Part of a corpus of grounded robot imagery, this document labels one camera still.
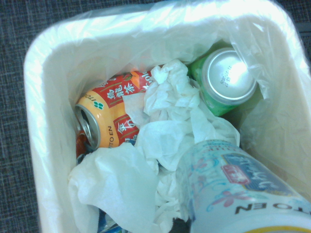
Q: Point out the white drink can blue label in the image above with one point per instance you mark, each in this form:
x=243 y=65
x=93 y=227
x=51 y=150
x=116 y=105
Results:
x=243 y=194

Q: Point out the white trash bin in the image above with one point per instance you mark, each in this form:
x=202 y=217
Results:
x=46 y=194

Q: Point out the green drink can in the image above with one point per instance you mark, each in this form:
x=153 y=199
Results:
x=228 y=75

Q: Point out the clear plastic bin liner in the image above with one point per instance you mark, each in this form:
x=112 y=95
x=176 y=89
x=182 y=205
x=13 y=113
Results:
x=170 y=29

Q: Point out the orange red tea can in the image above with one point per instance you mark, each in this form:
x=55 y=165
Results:
x=107 y=116

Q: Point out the blue plastic wrapper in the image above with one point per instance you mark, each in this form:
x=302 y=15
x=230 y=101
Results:
x=107 y=223

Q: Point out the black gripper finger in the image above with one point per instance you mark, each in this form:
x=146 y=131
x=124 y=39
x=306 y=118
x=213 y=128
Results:
x=180 y=226

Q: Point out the crumpled white tissue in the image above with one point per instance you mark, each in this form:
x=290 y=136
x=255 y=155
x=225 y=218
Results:
x=170 y=92
x=170 y=138
x=116 y=179

